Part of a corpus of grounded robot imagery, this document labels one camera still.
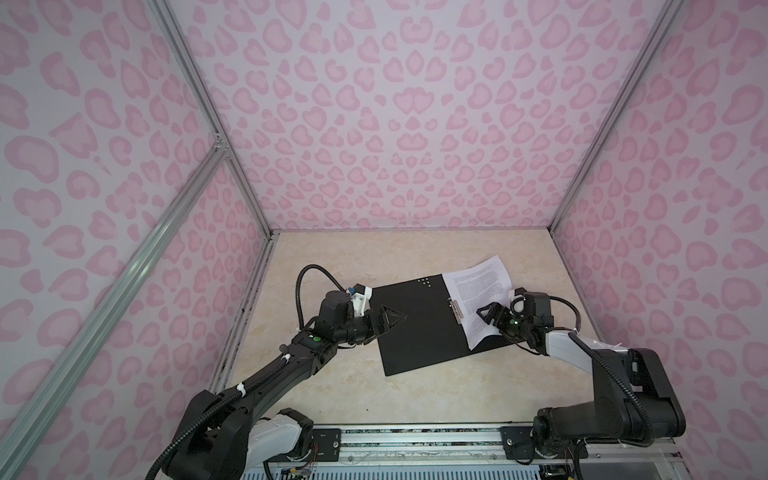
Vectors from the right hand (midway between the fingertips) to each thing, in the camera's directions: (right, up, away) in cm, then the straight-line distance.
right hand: (487, 315), depth 91 cm
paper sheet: (-1, +8, +12) cm, 14 cm away
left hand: (-27, +2, -13) cm, 30 cm away
